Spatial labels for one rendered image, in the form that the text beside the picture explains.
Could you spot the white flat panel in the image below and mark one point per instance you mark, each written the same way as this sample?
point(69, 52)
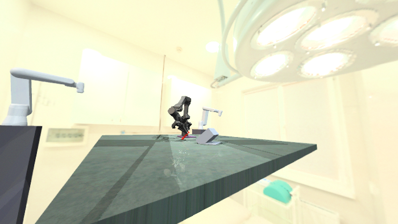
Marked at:
point(207, 136)

